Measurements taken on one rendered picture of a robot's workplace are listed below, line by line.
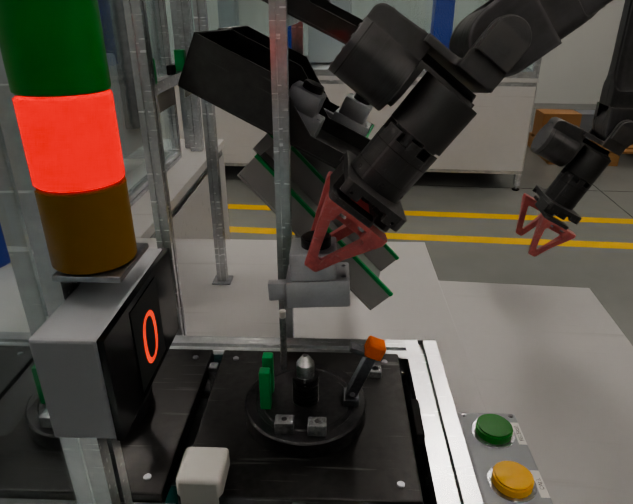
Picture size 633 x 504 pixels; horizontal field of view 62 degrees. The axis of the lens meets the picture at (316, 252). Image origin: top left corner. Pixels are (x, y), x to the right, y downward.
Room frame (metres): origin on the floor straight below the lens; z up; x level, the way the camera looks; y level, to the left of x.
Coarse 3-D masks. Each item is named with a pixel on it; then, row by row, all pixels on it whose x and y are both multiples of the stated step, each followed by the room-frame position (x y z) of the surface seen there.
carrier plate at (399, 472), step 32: (224, 352) 0.60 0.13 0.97; (256, 352) 0.60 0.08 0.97; (288, 352) 0.60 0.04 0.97; (320, 352) 0.60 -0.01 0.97; (224, 384) 0.53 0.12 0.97; (384, 384) 0.53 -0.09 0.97; (224, 416) 0.47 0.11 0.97; (384, 416) 0.47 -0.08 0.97; (256, 448) 0.42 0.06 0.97; (352, 448) 0.42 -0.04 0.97; (384, 448) 0.42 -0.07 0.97; (256, 480) 0.38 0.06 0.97; (288, 480) 0.38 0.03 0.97; (320, 480) 0.38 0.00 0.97; (352, 480) 0.38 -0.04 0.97; (384, 480) 0.38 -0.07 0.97; (416, 480) 0.38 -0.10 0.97
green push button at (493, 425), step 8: (480, 416) 0.47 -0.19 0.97; (488, 416) 0.47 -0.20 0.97; (496, 416) 0.47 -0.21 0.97; (480, 424) 0.46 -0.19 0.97; (488, 424) 0.46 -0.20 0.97; (496, 424) 0.46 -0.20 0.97; (504, 424) 0.46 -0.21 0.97; (480, 432) 0.45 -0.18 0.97; (488, 432) 0.45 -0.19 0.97; (496, 432) 0.45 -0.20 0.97; (504, 432) 0.45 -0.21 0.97; (512, 432) 0.45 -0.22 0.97; (488, 440) 0.44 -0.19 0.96; (496, 440) 0.44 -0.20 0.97; (504, 440) 0.44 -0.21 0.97
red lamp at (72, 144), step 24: (24, 96) 0.28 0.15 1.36; (72, 96) 0.28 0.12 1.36; (96, 96) 0.28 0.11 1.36; (24, 120) 0.27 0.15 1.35; (48, 120) 0.27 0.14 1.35; (72, 120) 0.27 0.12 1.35; (96, 120) 0.28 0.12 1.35; (24, 144) 0.28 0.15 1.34; (48, 144) 0.27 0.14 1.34; (72, 144) 0.27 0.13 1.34; (96, 144) 0.28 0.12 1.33; (120, 144) 0.30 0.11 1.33; (48, 168) 0.27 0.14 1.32; (72, 168) 0.27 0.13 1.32; (96, 168) 0.28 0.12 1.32; (120, 168) 0.29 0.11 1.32
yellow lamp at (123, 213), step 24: (48, 192) 0.27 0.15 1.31; (72, 192) 0.27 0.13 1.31; (96, 192) 0.28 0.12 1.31; (120, 192) 0.29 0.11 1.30; (48, 216) 0.27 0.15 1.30; (72, 216) 0.27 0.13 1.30; (96, 216) 0.27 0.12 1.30; (120, 216) 0.29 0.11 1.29; (48, 240) 0.28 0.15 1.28; (72, 240) 0.27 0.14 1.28; (96, 240) 0.27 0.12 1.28; (120, 240) 0.28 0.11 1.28; (72, 264) 0.27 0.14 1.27; (96, 264) 0.27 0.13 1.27; (120, 264) 0.28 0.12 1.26
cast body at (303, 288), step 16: (304, 240) 0.47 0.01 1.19; (336, 240) 0.49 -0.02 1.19; (304, 256) 0.46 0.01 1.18; (320, 256) 0.45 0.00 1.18; (288, 272) 0.48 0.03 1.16; (304, 272) 0.45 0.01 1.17; (320, 272) 0.45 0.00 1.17; (336, 272) 0.46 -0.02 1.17; (272, 288) 0.47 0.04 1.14; (288, 288) 0.46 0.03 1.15; (304, 288) 0.45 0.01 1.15; (320, 288) 0.45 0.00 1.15; (336, 288) 0.45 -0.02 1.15; (288, 304) 0.46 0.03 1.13; (304, 304) 0.45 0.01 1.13; (320, 304) 0.45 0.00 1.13; (336, 304) 0.45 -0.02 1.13
